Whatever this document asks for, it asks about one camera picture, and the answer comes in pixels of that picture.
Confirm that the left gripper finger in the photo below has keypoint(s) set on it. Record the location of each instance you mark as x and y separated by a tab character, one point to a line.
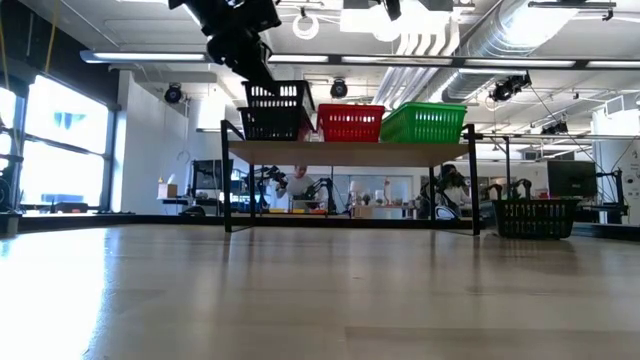
260	70

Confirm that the black slotted plastic basket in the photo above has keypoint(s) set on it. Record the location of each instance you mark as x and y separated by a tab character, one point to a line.
292	100
535	220
275	129

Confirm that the red slotted plastic basket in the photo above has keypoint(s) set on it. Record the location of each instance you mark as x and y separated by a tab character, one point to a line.
350	106
350	129

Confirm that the green slotted plastic basket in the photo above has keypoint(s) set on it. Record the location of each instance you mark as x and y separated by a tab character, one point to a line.
425	125

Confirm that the black background robot arm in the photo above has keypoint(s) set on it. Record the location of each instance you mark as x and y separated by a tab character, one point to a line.
272	176
324	189

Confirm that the small black monitor on arm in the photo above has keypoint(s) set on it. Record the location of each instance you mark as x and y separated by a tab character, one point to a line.
207	175

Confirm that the wooden shelf with black legs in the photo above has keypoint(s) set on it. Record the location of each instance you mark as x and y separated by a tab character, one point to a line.
350	154

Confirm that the white ceiling pipes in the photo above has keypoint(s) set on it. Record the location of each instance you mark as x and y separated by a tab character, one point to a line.
415	60

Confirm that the black bar with light strips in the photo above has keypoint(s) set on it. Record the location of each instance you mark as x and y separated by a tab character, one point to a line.
150	56

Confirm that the person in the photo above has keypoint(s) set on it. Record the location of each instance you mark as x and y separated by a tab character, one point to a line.
454	192
300	186

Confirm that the cardboard box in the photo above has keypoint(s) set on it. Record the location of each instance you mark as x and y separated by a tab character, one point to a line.
167	191

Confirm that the black ceiling track light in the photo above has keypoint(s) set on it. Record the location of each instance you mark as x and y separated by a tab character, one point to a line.
570	4

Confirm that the black ceiling spotlight cluster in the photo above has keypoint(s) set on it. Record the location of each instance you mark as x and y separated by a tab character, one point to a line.
555	128

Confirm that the white rounded device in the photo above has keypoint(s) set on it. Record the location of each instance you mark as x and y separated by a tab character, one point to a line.
442	214

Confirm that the large black monitor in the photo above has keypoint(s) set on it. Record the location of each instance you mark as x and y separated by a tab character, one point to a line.
571	178

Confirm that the black equipment stand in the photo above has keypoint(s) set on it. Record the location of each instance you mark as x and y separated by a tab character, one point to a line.
620	192

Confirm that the silver ventilation duct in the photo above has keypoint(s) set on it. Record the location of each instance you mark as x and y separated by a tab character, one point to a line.
500	30

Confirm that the black ceiling camera mount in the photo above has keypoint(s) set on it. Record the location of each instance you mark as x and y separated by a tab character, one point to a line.
507	89

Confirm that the black aluminium table frame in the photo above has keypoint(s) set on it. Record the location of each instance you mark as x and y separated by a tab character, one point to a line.
125	221

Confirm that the large window with black frame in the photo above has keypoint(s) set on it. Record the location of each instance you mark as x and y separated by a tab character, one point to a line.
65	150

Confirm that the white wall vent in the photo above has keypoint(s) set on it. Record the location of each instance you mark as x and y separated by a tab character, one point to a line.
620	105

